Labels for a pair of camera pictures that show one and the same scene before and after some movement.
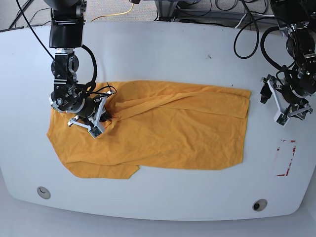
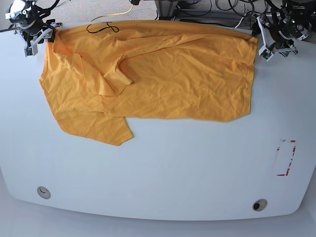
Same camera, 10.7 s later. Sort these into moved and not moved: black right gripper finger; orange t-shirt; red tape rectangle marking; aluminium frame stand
Moved: black right gripper finger; orange t-shirt
Not moved: red tape rectangle marking; aluminium frame stand
